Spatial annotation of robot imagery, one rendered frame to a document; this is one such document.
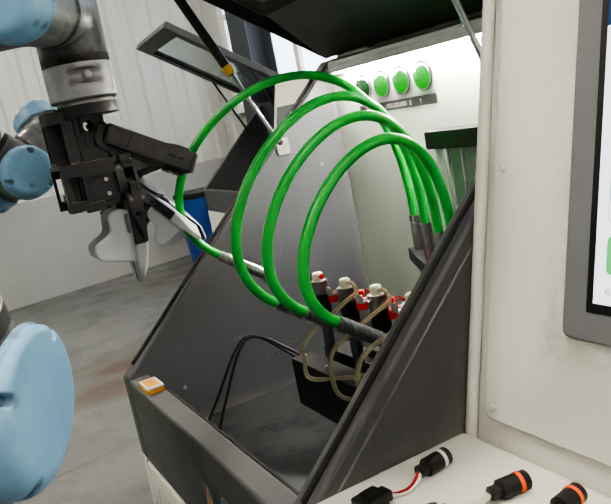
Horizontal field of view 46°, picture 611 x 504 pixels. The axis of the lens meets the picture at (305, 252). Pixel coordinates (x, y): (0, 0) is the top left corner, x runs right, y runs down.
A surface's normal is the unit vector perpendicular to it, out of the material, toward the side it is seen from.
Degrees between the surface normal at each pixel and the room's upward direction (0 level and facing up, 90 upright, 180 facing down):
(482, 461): 0
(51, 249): 90
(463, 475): 0
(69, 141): 90
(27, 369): 97
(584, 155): 76
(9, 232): 90
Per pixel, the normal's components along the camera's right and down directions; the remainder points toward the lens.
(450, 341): 0.48, 0.08
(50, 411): 1.00, -0.05
